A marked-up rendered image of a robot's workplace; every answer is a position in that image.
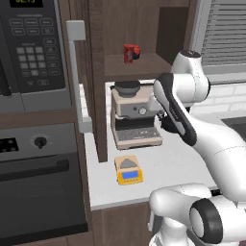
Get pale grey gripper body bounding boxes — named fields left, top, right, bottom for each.
left=151, top=96, right=168, bottom=119

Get brown wooden cabinet door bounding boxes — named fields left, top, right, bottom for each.
left=68, top=0, right=109, bottom=163

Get yellow digital scale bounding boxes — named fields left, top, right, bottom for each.
left=113, top=155, right=145, bottom=186

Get brown base cabinet door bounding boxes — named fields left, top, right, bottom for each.
left=90, top=201, right=161, bottom=246

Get beige coffee machine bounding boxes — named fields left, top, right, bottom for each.
left=110, top=80, right=166, bottom=151

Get grey window blinds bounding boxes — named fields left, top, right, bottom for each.
left=191, top=0, right=246, bottom=85

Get black oven knob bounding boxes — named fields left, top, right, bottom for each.
left=33, top=135, right=49, bottom=150

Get black and steel microwave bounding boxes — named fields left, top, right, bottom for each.
left=0, top=0, right=73, bottom=114

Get steel and black oven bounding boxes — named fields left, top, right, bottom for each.
left=0, top=122, right=89, bottom=240

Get brown wooden wall cabinet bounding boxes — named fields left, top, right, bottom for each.
left=103, top=0, right=194, bottom=82

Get grey cabinet door handle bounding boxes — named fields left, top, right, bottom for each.
left=65, top=19, right=94, bottom=135

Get grey base cabinet handle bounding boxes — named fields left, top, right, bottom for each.
left=147, top=210, right=156, bottom=233

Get black oven door handle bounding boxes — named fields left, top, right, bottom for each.
left=0, top=159, right=70, bottom=183

